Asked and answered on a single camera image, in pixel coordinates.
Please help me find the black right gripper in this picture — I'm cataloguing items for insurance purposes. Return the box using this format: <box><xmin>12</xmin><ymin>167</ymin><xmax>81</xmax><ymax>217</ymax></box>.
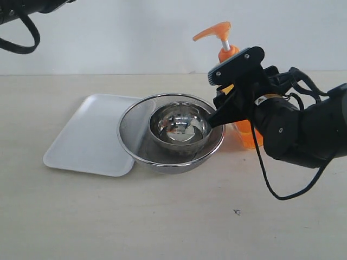
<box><xmin>207</xmin><ymin>68</ymin><xmax>290</xmax><ymax>128</ymax></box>

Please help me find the orange soap pump bottle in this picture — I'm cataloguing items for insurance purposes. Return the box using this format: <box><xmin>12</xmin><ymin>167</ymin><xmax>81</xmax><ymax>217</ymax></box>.
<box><xmin>192</xmin><ymin>21</ymin><xmax>255</xmax><ymax>150</ymax></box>

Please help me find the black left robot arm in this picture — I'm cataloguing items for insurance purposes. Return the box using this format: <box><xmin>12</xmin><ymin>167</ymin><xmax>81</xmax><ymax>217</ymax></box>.
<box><xmin>1</xmin><ymin>0</ymin><xmax>74</xmax><ymax>24</ymax></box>

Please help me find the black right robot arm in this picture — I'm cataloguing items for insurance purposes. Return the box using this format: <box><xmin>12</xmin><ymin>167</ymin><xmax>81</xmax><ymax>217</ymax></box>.
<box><xmin>209</xmin><ymin>66</ymin><xmax>346</xmax><ymax>168</ymax></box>

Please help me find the small stainless steel bowl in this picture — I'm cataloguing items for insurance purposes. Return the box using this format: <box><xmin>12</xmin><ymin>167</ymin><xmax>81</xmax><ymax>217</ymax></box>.
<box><xmin>149</xmin><ymin>101</ymin><xmax>212</xmax><ymax>154</ymax></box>

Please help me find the white rectangular plastic tray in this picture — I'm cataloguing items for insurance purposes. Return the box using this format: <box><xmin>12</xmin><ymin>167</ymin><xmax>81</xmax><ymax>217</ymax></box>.
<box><xmin>43</xmin><ymin>94</ymin><xmax>140</xmax><ymax>177</ymax></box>

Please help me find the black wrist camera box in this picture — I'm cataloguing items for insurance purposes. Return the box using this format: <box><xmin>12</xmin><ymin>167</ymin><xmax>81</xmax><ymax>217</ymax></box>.
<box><xmin>208</xmin><ymin>46</ymin><xmax>265</xmax><ymax>86</ymax></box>

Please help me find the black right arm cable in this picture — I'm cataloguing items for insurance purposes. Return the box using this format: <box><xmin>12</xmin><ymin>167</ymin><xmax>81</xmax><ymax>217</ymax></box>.
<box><xmin>249</xmin><ymin>67</ymin><xmax>336</xmax><ymax>201</ymax></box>

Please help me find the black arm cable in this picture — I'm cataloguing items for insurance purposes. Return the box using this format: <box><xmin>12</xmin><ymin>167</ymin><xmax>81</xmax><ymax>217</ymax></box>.
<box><xmin>0</xmin><ymin>12</ymin><xmax>41</xmax><ymax>55</ymax></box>
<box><xmin>249</xmin><ymin>67</ymin><xmax>336</xmax><ymax>201</ymax></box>

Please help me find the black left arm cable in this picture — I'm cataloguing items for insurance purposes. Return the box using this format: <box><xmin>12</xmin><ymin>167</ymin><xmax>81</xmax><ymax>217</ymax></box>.
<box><xmin>0</xmin><ymin>12</ymin><xmax>41</xmax><ymax>55</ymax></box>

